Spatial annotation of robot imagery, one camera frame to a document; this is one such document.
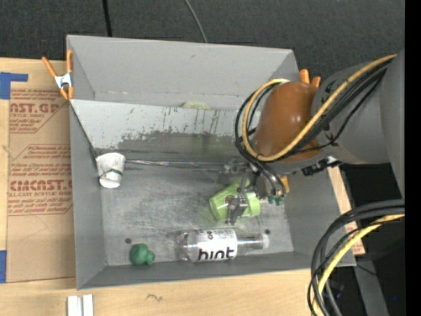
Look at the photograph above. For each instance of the white paper cup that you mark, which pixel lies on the white paper cup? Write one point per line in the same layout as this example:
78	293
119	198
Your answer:
111	170

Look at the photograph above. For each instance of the clear plastic bottle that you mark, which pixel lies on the clear plastic bottle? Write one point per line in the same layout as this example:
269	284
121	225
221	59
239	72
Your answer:
210	245

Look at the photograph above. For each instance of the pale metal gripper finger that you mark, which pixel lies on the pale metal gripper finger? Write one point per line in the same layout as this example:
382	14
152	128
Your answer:
233	211
242	182

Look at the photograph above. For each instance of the pale green flat thing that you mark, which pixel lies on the pale green flat thing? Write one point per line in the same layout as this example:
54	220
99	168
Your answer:
195	105

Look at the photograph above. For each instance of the brown cardboard board red print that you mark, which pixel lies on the brown cardboard board red print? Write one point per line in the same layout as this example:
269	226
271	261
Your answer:
36	176

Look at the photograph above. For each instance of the grey metal bin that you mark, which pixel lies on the grey metal bin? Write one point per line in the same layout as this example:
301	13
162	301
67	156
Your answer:
171	196

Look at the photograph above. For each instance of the small dark green toy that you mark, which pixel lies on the small dark green toy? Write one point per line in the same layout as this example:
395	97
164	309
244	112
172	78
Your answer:
139	254

